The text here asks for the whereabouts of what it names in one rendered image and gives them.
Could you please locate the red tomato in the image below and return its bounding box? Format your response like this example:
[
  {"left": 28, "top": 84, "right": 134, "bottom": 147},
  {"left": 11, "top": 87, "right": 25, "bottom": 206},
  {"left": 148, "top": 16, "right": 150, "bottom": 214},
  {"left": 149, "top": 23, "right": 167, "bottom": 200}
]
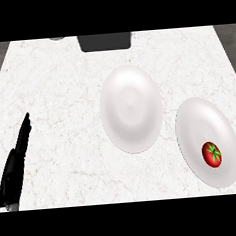
[{"left": 200, "top": 140, "right": 224, "bottom": 169}]

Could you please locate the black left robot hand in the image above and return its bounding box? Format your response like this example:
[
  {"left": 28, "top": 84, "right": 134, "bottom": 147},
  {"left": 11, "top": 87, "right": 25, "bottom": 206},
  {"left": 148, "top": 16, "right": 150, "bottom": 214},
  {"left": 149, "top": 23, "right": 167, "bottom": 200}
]
[{"left": 0, "top": 112, "right": 39, "bottom": 210}]

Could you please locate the white round plate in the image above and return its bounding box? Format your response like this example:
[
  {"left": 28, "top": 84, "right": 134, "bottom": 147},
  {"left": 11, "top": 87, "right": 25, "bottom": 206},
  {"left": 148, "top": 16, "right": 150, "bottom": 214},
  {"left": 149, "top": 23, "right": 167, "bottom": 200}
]
[
  {"left": 96, "top": 62, "right": 167, "bottom": 157},
  {"left": 173, "top": 93, "right": 236, "bottom": 192}
]

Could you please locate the dark grey appliance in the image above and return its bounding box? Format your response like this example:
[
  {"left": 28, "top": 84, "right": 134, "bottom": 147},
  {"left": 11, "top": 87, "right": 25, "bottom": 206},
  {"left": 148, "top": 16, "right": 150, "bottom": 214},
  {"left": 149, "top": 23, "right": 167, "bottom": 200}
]
[{"left": 76, "top": 32, "right": 134, "bottom": 54}]

